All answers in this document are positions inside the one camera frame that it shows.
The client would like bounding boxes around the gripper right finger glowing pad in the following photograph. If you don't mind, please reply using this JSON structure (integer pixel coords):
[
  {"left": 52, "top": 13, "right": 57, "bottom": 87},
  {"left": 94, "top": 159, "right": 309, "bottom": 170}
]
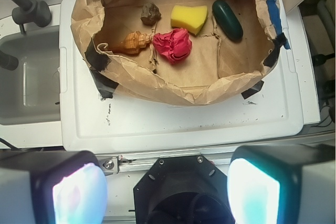
[{"left": 227, "top": 144, "right": 335, "bottom": 223}]

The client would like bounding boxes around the yellow sponge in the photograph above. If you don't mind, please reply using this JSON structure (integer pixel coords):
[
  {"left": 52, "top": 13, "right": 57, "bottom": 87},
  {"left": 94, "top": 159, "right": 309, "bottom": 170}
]
[{"left": 171, "top": 5, "right": 208, "bottom": 36}]

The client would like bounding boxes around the crumpled red paper ball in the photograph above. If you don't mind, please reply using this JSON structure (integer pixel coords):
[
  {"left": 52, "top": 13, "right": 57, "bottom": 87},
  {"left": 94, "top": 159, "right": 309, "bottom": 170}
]
[{"left": 152, "top": 28, "right": 192, "bottom": 65}]

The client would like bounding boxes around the brown paper bag tray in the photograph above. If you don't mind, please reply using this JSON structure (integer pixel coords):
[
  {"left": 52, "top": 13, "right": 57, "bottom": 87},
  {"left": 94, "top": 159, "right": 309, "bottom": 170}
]
[{"left": 71, "top": 0, "right": 288, "bottom": 106}]

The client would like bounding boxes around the brown rock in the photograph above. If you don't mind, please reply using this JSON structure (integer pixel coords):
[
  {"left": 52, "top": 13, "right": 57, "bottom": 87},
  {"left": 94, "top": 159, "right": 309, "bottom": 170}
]
[{"left": 140, "top": 2, "right": 161, "bottom": 26}]

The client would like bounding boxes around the grey toy sink basin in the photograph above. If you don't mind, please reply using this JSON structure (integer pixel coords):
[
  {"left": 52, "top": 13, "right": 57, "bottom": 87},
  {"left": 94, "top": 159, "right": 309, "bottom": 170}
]
[{"left": 1, "top": 26, "right": 60, "bottom": 125}]

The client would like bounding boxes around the aluminium extrusion rail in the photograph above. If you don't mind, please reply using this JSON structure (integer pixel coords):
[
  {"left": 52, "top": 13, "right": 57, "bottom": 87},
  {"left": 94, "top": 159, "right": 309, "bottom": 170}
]
[{"left": 97, "top": 148, "right": 234, "bottom": 176}]

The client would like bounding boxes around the grey toy faucet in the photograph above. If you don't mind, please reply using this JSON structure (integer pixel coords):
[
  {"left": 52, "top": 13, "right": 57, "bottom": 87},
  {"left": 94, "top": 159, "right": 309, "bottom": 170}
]
[{"left": 11, "top": 0, "right": 52, "bottom": 35}]

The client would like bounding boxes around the orange conch seashell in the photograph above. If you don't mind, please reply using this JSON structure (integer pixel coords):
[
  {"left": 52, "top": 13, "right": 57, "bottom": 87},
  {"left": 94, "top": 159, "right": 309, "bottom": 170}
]
[{"left": 108, "top": 31, "right": 152, "bottom": 55}]

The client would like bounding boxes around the white cooler lid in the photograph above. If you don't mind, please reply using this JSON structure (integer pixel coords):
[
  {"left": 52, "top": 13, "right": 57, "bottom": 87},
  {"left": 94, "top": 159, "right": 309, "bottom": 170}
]
[{"left": 59, "top": 0, "right": 304, "bottom": 154}]

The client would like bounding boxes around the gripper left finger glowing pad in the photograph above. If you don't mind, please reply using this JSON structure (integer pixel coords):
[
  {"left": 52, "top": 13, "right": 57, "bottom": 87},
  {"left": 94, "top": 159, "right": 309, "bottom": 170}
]
[{"left": 1, "top": 151, "right": 108, "bottom": 223}]

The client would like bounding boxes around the blue tape strip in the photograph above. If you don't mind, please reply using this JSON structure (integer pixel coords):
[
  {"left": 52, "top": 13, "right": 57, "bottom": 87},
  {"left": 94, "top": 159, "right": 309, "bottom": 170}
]
[{"left": 266, "top": 0, "right": 282, "bottom": 36}]

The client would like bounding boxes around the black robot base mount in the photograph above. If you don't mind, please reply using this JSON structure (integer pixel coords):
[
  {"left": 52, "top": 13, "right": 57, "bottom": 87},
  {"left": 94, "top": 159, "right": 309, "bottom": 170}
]
[{"left": 133, "top": 155, "right": 236, "bottom": 223}]

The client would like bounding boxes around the green plastic pickle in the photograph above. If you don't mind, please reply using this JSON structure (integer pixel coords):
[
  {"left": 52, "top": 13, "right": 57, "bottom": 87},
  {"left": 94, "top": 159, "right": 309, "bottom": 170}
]
[{"left": 212, "top": 0, "right": 243, "bottom": 41}]

